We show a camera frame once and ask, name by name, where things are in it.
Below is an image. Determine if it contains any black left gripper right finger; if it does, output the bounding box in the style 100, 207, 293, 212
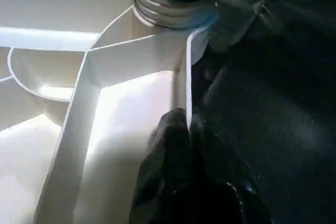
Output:
190, 114, 271, 224

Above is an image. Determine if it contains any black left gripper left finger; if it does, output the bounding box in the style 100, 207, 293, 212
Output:
129, 108, 193, 224

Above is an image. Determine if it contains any white plastic table leg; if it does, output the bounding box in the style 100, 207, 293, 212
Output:
132, 0, 219, 30

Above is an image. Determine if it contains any white plastic table top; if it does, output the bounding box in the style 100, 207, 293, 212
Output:
0, 0, 212, 224

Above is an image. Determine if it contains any black work mat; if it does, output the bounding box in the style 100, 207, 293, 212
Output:
0, 0, 336, 224

